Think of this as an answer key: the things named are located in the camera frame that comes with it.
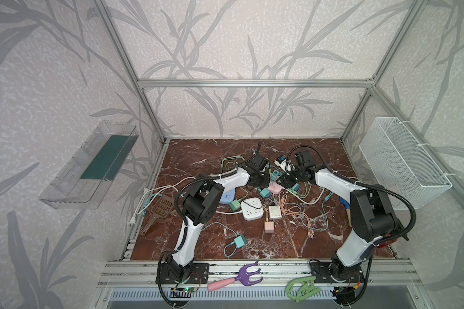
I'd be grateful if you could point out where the purple pink hand rake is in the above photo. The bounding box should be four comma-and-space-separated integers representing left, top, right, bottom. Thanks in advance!
208, 260, 263, 292

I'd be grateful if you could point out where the pink power socket block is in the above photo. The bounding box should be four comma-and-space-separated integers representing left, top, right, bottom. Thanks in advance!
267, 182, 284, 195

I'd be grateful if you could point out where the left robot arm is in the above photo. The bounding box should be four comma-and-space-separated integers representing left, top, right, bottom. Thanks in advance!
160, 151, 270, 276

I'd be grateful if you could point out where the white charger plug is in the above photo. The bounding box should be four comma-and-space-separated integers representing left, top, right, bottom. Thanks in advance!
268, 205, 282, 220

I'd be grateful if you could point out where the green plastic clip tool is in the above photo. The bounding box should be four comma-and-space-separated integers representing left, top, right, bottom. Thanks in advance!
284, 276, 322, 303

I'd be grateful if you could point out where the pink charger plug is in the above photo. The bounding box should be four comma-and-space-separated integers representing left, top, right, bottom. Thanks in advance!
264, 221, 275, 234

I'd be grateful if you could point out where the white wire mesh basket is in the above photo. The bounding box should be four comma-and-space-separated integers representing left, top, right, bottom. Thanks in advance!
359, 117, 452, 209

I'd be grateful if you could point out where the teal charger plug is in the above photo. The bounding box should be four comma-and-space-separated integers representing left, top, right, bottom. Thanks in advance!
233, 235, 247, 248
260, 188, 272, 199

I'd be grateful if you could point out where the pink charging cable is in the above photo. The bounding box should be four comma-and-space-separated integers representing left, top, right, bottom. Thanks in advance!
278, 192, 316, 238

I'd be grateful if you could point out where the green charger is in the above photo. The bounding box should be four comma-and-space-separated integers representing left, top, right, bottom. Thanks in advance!
229, 200, 241, 212

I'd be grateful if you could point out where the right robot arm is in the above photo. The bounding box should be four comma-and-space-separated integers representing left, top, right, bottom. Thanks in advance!
275, 146, 417, 283

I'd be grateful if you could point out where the clear plastic wall shelf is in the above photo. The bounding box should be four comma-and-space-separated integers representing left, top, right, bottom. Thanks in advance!
39, 121, 139, 210

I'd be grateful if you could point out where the white power socket block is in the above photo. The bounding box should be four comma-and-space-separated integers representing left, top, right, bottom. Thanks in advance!
241, 197, 264, 221

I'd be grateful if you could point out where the blue power socket block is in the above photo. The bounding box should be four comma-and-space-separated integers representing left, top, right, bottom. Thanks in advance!
219, 189, 236, 205

